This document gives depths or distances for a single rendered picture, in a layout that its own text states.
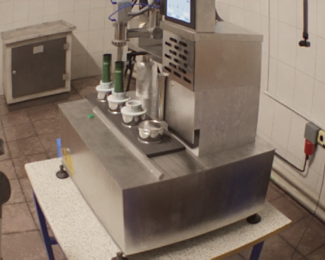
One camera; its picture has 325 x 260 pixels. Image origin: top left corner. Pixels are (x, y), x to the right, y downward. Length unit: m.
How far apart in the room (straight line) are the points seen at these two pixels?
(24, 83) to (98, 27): 1.31
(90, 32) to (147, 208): 4.08
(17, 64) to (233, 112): 3.21
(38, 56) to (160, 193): 3.26
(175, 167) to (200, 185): 0.08
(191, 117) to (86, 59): 4.04
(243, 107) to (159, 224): 0.38
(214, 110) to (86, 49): 4.01
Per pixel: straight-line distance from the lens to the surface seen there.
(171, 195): 1.09
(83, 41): 5.03
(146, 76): 1.50
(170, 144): 1.18
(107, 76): 1.45
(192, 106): 1.10
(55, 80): 4.31
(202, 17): 1.03
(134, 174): 1.07
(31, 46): 4.15
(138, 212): 1.07
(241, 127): 1.21
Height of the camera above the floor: 1.56
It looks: 25 degrees down
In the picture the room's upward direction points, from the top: 2 degrees clockwise
